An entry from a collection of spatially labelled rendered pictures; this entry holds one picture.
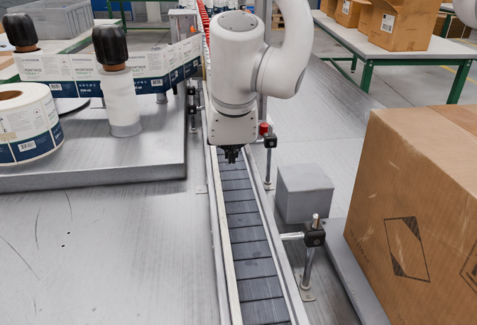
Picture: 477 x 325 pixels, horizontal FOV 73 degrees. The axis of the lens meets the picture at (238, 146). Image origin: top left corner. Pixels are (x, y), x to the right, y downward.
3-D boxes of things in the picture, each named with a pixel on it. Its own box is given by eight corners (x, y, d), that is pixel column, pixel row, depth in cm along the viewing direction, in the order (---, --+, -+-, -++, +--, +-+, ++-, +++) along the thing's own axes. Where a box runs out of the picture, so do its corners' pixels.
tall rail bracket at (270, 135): (243, 182, 82) (244, 123, 74) (272, 179, 83) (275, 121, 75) (245, 189, 79) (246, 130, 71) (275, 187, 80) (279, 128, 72)
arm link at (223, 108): (255, 74, 61) (254, 86, 64) (209, 76, 60) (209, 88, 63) (263, 103, 56) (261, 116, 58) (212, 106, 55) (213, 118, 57)
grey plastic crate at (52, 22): (50, 26, 291) (43, -1, 280) (96, 25, 293) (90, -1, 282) (15, 40, 239) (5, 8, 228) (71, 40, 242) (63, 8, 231)
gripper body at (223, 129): (257, 84, 63) (253, 123, 71) (204, 86, 62) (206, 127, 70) (264, 111, 58) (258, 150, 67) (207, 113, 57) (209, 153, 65)
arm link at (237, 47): (267, 83, 60) (222, 69, 62) (277, 15, 50) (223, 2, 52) (251, 112, 55) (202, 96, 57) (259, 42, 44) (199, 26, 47)
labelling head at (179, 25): (174, 71, 146) (168, 10, 133) (203, 69, 148) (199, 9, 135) (173, 81, 134) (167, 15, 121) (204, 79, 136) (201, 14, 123)
